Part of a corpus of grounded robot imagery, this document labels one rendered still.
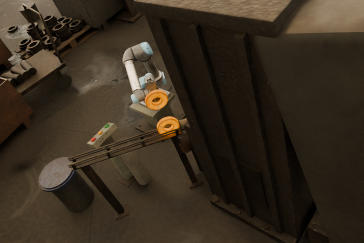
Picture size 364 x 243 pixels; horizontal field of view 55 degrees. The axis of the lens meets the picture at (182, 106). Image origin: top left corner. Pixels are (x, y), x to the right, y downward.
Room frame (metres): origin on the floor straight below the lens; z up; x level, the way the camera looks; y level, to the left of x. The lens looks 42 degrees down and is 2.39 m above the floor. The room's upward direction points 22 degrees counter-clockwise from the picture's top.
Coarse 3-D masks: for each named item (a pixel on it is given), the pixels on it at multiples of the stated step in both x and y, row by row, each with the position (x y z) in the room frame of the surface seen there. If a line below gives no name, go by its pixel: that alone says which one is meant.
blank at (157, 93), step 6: (156, 90) 1.80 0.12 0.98; (162, 90) 1.81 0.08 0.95; (150, 96) 1.78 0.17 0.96; (156, 96) 1.78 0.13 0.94; (162, 96) 1.78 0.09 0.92; (150, 102) 1.78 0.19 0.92; (156, 102) 1.81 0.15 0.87; (162, 102) 1.79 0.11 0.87; (150, 108) 1.78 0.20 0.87; (156, 108) 1.79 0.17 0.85
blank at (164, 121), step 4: (168, 116) 1.74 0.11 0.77; (160, 120) 1.73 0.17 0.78; (164, 120) 1.71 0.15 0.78; (168, 120) 1.71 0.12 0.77; (172, 120) 1.71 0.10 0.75; (176, 120) 1.72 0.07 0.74; (160, 124) 1.71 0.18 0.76; (164, 124) 1.71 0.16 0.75; (172, 124) 1.71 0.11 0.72; (176, 124) 1.71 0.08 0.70; (160, 128) 1.71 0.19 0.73; (164, 128) 1.73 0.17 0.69; (168, 128) 1.74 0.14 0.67; (172, 128) 1.71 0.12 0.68; (176, 128) 1.71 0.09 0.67; (160, 132) 1.71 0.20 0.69; (164, 132) 1.71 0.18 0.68
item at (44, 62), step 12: (36, 12) 3.94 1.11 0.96; (24, 60) 4.08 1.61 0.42; (36, 60) 4.14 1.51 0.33; (48, 60) 4.02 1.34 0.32; (60, 60) 3.83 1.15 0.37; (12, 72) 3.95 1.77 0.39; (24, 72) 3.78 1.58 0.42; (36, 72) 3.85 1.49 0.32; (48, 72) 3.74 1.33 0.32; (12, 84) 3.70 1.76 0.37; (24, 84) 3.68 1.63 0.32; (36, 84) 3.63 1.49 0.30; (60, 84) 3.74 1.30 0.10
